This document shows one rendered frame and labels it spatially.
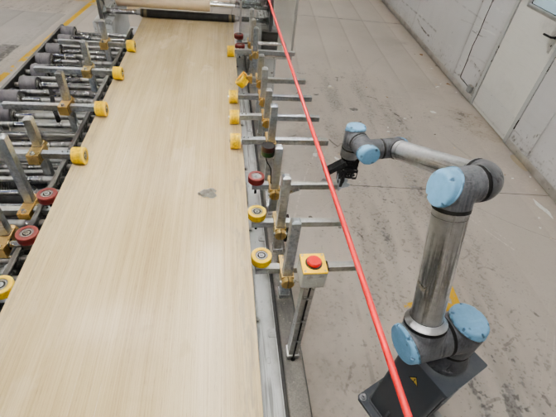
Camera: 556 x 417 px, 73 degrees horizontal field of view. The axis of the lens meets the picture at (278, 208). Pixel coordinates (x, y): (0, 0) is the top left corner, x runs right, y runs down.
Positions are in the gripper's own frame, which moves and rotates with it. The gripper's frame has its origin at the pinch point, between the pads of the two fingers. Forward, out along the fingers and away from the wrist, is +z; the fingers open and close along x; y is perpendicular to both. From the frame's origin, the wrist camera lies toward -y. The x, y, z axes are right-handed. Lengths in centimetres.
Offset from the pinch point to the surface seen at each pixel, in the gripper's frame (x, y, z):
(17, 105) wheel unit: 53, -166, -15
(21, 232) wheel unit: -37, -133, -10
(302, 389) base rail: -93, -31, 12
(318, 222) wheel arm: -26.6, -15.3, -2.2
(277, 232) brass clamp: -33.4, -34.6, -2.9
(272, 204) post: -5.9, -33.6, 5.4
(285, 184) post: -31, -33, -28
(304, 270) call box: -83, -35, -40
